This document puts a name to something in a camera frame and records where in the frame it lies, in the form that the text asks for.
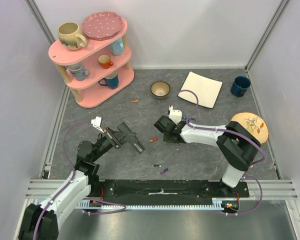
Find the beige brown ceramic bowl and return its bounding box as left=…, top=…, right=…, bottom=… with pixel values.
left=150, top=81, right=171, bottom=99

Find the grey blue mug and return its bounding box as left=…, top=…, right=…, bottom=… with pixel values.
left=68, top=62, right=90, bottom=81

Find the pink three-tier shelf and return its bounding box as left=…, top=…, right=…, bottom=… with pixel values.
left=48, top=19, right=135, bottom=108

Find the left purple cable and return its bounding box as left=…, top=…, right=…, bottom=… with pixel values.
left=32, top=121, right=128, bottom=240

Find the pink polka dot plate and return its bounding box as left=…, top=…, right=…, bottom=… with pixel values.
left=81, top=11, right=123, bottom=41

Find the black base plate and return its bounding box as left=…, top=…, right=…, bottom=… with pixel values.
left=88, top=179, right=250, bottom=206

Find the dark blue faceted mug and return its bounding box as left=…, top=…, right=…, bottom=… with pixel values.
left=98, top=71, right=119, bottom=89

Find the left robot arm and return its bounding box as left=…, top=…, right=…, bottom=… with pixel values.
left=17, top=122, right=145, bottom=240

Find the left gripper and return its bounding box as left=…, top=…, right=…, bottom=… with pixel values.
left=91, top=126, right=136, bottom=162

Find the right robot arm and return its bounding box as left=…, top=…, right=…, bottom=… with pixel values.
left=154, top=115, right=262, bottom=197

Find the white slotted cable duct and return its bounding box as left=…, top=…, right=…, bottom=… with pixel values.
left=75, top=199, right=225, bottom=211

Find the black remote control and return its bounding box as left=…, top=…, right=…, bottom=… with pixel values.
left=117, top=122, right=146, bottom=154

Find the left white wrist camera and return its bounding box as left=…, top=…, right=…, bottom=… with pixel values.
left=91, top=116, right=104, bottom=133

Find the beige ceramic mug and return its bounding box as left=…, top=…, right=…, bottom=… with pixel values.
left=58, top=22, right=88, bottom=51

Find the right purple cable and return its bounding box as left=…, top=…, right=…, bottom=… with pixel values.
left=177, top=89, right=267, bottom=216

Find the round wooden bird coaster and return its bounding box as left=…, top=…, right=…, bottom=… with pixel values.
left=231, top=112, right=269, bottom=145

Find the orange mug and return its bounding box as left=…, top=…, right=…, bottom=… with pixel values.
left=97, top=54, right=114, bottom=69

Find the white square plate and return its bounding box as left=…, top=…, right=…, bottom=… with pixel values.
left=178, top=71, right=223, bottom=109

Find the purple cable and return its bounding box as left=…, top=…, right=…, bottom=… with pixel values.
left=177, top=89, right=267, bottom=216
left=32, top=121, right=128, bottom=240

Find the navy blue cup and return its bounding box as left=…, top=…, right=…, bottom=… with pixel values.
left=230, top=76, right=251, bottom=97

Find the light blue mug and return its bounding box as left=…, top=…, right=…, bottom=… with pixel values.
left=109, top=37, right=125, bottom=56

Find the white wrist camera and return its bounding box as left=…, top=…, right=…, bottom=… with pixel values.
left=91, top=116, right=104, bottom=133
left=168, top=105, right=183, bottom=125

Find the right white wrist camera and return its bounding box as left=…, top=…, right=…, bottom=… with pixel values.
left=168, top=105, right=183, bottom=125

